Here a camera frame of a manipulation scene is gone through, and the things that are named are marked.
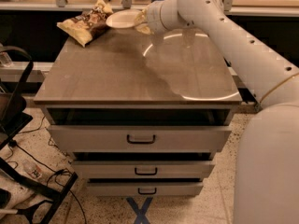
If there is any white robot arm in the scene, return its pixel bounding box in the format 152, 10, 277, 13
136, 0, 299, 224

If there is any white paper bowl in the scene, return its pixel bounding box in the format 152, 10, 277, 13
106, 9, 140, 29

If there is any bottom grey drawer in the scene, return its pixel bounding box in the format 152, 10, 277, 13
87, 182, 203, 196

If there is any clear plastic bottle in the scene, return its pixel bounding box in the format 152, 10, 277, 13
22, 160, 42, 179

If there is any blue tape cross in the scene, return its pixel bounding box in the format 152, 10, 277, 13
126, 197, 152, 224

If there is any grey drawer cabinet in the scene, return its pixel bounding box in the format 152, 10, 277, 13
35, 29, 241, 184

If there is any top grey drawer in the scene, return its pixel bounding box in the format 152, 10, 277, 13
49, 125, 231, 153

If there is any grey drawer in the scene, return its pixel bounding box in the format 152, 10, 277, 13
73, 161, 215, 179
49, 125, 231, 153
87, 182, 203, 196

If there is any brown chip bag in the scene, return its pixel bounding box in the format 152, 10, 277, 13
57, 0, 113, 47

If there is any black floor cable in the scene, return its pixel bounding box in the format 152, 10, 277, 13
6, 115, 88, 224

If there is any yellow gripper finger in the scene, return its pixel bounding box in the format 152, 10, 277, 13
135, 24, 151, 35
134, 9, 147, 26

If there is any middle grey drawer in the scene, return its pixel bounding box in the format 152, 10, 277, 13
73, 161, 215, 179

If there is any black metal stand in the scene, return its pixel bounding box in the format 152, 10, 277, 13
0, 45, 79, 224

